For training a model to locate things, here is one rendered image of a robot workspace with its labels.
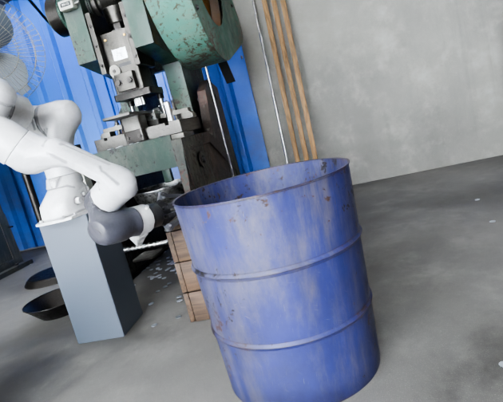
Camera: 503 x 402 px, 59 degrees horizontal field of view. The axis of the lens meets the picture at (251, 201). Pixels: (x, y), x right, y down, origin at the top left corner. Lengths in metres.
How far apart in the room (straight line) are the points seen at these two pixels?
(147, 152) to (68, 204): 0.60
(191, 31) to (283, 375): 1.41
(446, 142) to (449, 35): 0.70
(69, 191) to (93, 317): 0.45
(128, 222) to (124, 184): 0.11
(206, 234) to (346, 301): 0.32
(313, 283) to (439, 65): 2.59
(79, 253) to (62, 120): 0.45
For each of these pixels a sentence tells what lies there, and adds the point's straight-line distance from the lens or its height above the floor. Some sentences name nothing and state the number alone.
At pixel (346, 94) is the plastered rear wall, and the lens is 3.26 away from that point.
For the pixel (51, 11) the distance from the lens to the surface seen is 2.45.
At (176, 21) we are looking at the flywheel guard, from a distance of 1.93.
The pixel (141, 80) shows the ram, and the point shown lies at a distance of 2.22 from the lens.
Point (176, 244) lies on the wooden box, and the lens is 1.50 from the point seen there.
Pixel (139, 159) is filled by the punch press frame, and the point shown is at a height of 0.57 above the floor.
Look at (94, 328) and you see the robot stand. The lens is 1.71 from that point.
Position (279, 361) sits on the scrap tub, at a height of 0.13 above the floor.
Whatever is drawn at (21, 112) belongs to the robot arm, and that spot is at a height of 0.81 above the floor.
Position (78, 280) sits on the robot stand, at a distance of 1.66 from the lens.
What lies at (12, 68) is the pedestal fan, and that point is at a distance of 2.78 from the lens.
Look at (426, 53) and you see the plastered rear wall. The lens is 3.32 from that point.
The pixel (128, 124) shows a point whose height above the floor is 0.73.
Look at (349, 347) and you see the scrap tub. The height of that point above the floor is 0.11.
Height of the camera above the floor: 0.61
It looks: 10 degrees down
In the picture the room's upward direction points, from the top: 14 degrees counter-clockwise
